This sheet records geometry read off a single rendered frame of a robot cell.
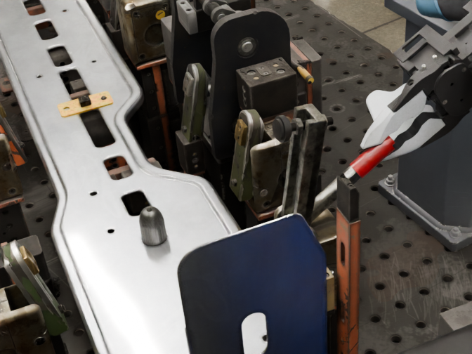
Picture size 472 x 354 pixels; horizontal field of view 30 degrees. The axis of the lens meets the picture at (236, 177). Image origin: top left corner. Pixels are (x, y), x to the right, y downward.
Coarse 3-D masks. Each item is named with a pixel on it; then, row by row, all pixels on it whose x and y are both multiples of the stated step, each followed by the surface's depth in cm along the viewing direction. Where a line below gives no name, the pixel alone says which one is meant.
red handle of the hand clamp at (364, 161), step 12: (384, 144) 98; (360, 156) 99; (372, 156) 99; (384, 156) 99; (348, 168) 100; (360, 168) 99; (372, 168) 99; (324, 192) 100; (336, 192) 100; (324, 204) 100
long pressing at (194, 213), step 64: (0, 0) 166; (64, 0) 164; (64, 128) 131; (128, 128) 130; (64, 192) 120; (128, 192) 118; (192, 192) 117; (64, 256) 110; (128, 256) 108; (128, 320) 100; (256, 320) 99
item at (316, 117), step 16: (304, 112) 93; (288, 128) 91; (304, 128) 93; (320, 128) 92; (304, 144) 93; (320, 144) 93; (288, 160) 97; (304, 160) 94; (320, 160) 94; (288, 176) 98; (304, 176) 95; (288, 192) 99; (304, 192) 96; (288, 208) 101; (304, 208) 98
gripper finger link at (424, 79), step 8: (416, 72) 96; (424, 72) 96; (432, 72) 95; (440, 72) 96; (408, 80) 96; (416, 80) 96; (424, 80) 96; (432, 80) 96; (408, 88) 96; (416, 88) 96; (424, 88) 96; (432, 88) 97; (400, 96) 96; (408, 96) 96; (392, 104) 97; (400, 104) 96
